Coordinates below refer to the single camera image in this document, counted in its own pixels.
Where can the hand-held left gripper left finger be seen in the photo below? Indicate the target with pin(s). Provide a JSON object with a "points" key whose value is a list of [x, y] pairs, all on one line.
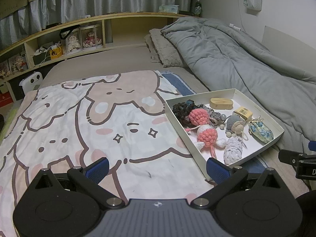
{"points": [[97, 169]]}

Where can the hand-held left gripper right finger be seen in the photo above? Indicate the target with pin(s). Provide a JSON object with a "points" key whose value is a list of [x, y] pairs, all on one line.
{"points": [[217, 170]]}

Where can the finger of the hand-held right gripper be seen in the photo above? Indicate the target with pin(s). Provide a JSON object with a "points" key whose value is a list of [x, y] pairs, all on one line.
{"points": [[288, 156], [312, 145]]}

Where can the pale lavender crochet pouch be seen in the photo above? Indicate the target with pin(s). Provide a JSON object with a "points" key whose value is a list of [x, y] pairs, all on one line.
{"points": [[233, 150]]}

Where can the blue floral brocade pouch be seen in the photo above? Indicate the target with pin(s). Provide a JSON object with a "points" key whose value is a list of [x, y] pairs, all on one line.
{"points": [[261, 132]]}

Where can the grey and beige crochet snail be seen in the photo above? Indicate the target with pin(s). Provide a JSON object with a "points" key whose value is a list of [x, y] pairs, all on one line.
{"points": [[234, 126]]}

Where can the white cardboard box tray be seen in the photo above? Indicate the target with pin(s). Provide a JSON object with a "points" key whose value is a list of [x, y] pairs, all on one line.
{"points": [[259, 112]]}

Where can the pink and white crochet doll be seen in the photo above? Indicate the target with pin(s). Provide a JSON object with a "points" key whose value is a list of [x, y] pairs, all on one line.
{"points": [[198, 116]]}

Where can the yellow tissue packet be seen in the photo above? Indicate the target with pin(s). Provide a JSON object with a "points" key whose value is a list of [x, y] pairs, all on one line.
{"points": [[243, 113]]}

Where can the oval wooden block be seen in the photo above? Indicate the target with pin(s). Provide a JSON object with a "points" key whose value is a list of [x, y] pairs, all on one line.
{"points": [[221, 103]]}

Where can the dark multicolour crochet scrunchie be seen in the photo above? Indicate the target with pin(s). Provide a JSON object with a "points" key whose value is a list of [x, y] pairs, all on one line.
{"points": [[181, 111]]}

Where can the cartoon printed blanket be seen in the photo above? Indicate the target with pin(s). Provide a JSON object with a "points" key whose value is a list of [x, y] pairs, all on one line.
{"points": [[74, 118]]}

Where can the light green cloth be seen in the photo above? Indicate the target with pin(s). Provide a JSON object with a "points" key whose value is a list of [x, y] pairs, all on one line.
{"points": [[8, 123]]}

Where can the bed with taupe sheet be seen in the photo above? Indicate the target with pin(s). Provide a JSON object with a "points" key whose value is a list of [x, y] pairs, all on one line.
{"points": [[98, 61]]}

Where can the grey comforter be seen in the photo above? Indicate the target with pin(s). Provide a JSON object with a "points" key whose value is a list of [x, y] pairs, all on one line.
{"points": [[234, 59]]}

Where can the red box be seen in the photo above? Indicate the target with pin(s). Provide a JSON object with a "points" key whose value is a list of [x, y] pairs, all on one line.
{"points": [[6, 100]]}

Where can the small yellow bag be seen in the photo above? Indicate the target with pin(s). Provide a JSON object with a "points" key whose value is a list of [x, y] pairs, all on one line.
{"points": [[55, 53]]}

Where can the dark green box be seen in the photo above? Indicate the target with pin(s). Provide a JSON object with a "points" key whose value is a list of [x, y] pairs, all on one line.
{"points": [[40, 58]]}

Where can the grey fuzzy pillow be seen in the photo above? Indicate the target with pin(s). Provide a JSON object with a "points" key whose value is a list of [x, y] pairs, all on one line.
{"points": [[167, 51]]}

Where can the display case with pink doll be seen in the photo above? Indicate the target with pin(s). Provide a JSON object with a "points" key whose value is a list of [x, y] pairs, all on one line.
{"points": [[90, 38]]}

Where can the figurine picture box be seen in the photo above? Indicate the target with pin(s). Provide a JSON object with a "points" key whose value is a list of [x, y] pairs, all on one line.
{"points": [[4, 69], [17, 64]]}

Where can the wooden headboard shelf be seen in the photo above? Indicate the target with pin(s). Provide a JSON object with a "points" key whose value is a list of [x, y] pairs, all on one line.
{"points": [[107, 33]]}

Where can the green glass bottle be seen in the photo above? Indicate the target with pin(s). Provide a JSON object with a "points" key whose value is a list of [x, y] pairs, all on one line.
{"points": [[197, 8]]}

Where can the light green tissue box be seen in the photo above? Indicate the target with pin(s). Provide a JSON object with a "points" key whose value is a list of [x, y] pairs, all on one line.
{"points": [[169, 9]]}

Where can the grey curtain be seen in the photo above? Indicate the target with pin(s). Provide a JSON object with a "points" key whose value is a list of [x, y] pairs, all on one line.
{"points": [[98, 0]]}

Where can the white wall plug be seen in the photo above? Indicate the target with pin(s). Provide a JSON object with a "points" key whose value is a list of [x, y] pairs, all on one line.
{"points": [[234, 26]]}

